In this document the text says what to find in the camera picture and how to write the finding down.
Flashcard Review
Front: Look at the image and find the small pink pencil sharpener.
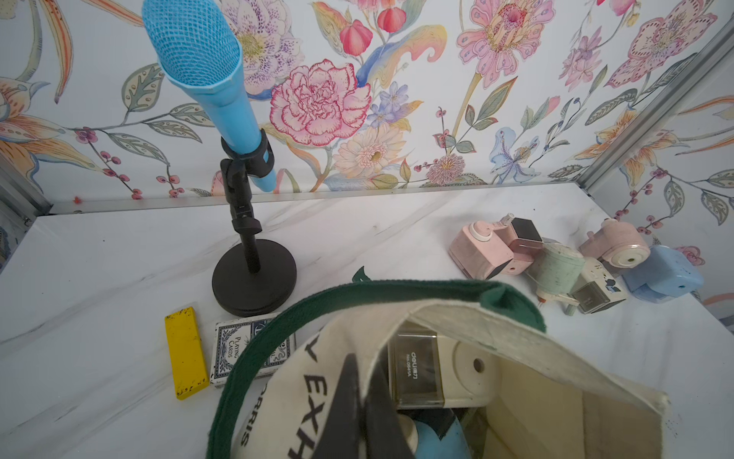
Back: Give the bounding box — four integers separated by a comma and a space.
496, 213, 544, 275

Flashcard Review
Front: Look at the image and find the large pink pencil sharpener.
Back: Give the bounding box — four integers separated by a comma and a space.
448, 221, 514, 280

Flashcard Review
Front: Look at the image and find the cream round pencil sharpener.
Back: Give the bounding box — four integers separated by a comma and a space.
387, 322, 502, 409

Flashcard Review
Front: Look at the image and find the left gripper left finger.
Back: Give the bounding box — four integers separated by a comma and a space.
313, 354, 361, 459

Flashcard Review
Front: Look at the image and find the blue cube pencil sharpener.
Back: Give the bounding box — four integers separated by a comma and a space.
622, 245, 703, 303

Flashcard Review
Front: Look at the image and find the pink round pencil sharpener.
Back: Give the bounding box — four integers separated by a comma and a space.
578, 219, 651, 269

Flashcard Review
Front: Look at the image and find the black microphone stand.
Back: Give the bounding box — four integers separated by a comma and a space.
212, 130, 297, 317

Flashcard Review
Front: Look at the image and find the light blue pencil sharpener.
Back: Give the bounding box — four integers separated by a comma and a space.
398, 409, 471, 459

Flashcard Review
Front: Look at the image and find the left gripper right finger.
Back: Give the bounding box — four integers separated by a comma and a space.
364, 353, 414, 459

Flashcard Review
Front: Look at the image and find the mint green pencil sharpener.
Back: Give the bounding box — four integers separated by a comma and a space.
526, 241, 586, 315

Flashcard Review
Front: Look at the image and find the yellow rectangular block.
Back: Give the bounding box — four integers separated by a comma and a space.
164, 306, 209, 401

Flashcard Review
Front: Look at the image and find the blue playing card box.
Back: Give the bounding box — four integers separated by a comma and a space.
209, 313, 297, 387

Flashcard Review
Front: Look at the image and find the cream green tote bag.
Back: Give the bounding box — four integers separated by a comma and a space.
206, 279, 668, 458

